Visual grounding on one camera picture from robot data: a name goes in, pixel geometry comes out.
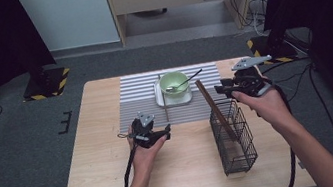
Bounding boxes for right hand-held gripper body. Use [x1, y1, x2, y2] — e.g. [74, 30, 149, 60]
[229, 54, 279, 102]

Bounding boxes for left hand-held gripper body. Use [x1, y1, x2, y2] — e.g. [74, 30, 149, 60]
[127, 108, 163, 151]

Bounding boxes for black wire basket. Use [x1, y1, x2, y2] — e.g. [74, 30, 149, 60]
[205, 94, 262, 178]

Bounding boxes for person's left hand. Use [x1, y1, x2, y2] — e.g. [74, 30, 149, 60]
[126, 130, 175, 182]

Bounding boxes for person's right hand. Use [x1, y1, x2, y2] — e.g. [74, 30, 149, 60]
[231, 82, 296, 136]

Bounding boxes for grey striped placemat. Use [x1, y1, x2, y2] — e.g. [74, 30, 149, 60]
[111, 60, 233, 134]

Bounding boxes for white square plate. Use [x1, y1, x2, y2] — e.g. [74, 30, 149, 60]
[151, 73, 194, 109]

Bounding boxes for black stand with striped base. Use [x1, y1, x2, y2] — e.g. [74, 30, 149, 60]
[244, 24, 300, 68]
[16, 52, 75, 104]

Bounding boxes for pale green bowl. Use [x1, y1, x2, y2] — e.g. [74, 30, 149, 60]
[156, 69, 193, 101]

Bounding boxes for thin lanyard loop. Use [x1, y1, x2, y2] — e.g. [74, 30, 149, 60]
[117, 130, 134, 140]

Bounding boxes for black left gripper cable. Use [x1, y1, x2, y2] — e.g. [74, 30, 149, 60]
[116, 144, 146, 187]

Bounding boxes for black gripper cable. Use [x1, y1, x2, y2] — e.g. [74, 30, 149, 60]
[116, 144, 146, 187]
[264, 82, 306, 187]

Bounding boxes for metal spoon with black handle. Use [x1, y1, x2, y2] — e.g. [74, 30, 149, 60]
[162, 68, 206, 95]

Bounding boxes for white cable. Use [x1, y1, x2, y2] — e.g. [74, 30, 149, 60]
[230, 0, 275, 41]

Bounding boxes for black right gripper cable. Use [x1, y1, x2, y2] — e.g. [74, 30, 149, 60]
[264, 82, 306, 187]

